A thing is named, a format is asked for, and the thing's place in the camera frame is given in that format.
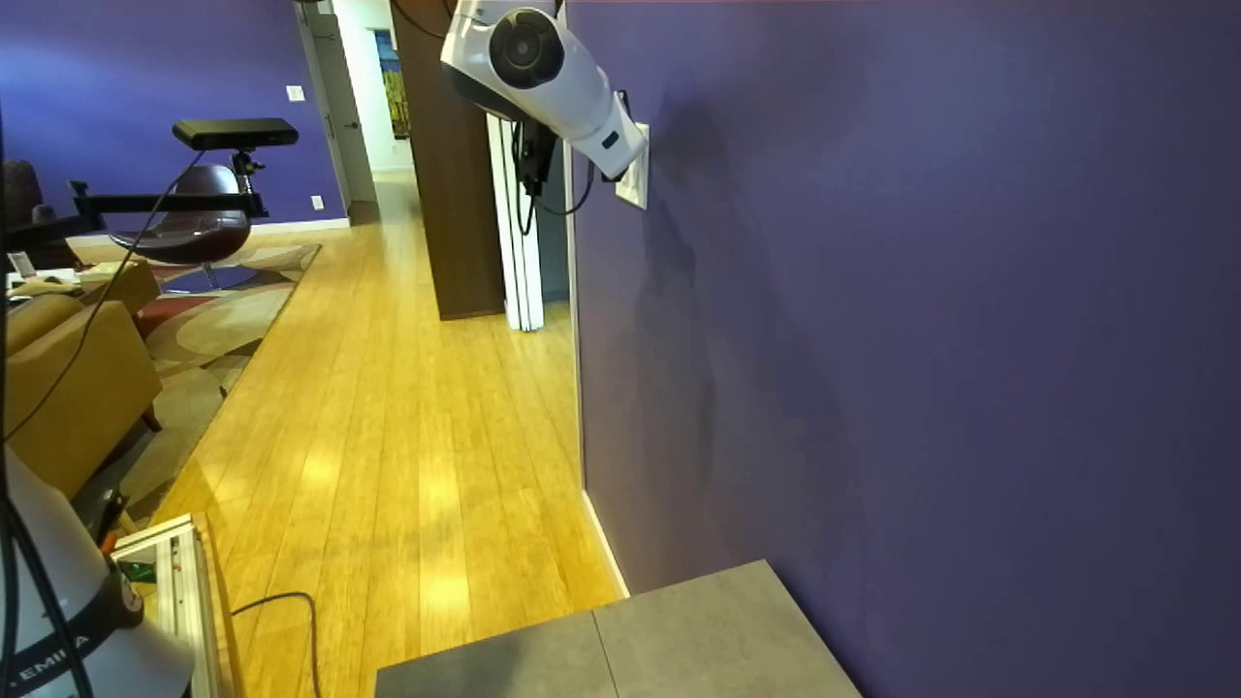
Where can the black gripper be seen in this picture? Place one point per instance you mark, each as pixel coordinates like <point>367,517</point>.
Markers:
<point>533,150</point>

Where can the black camera on stand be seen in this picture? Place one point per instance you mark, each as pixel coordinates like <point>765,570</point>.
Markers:
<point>239,138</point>

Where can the small white wall switch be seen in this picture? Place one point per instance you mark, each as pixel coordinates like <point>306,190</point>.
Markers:
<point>296,93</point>

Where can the tan sofa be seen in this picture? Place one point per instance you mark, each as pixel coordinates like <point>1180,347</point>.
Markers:
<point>80,378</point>

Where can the white door frame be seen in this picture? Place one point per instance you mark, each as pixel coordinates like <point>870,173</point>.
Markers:
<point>517,232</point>

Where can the white open box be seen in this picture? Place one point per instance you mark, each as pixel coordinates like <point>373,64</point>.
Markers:
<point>173,570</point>

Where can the dark round lounge chair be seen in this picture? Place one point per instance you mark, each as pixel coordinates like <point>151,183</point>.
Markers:
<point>196,232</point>

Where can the dark brown wooden column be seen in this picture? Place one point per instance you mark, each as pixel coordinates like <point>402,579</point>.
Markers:
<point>451,165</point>

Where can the patterned area rug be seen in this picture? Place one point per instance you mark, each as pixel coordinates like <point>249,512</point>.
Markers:
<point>201,325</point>

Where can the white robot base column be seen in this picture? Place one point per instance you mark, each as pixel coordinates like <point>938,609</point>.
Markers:
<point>72,625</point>

